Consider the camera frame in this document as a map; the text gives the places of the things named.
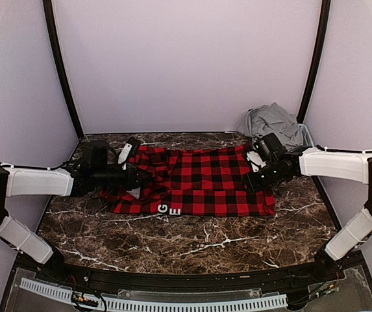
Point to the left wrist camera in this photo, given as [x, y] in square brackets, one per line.
[129, 150]

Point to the black frame post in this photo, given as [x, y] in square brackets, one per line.
[60, 67]
[315, 61]

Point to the grey long sleeve shirt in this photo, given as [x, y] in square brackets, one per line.
[272, 118]

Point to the white slotted cable duct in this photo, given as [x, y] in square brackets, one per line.
[126, 300]

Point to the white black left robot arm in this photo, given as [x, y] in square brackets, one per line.
[100, 166]

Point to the black right frame post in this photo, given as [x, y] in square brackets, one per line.
[315, 61]

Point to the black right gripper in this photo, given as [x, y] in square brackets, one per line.
[255, 186]

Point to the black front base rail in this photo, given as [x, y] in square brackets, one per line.
[292, 280]

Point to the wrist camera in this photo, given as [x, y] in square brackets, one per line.
[255, 161]
[129, 150]

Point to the black left frame post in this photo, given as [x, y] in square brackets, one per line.
[60, 67]

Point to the red black plaid shirt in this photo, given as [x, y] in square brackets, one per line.
[193, 182]

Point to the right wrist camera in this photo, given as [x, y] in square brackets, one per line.
[255, 161]

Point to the light blue plastic basket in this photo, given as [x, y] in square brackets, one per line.
[307, 139]

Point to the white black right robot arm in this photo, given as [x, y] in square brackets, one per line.
[273, 163]

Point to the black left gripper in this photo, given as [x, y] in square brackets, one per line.
[131, 181]

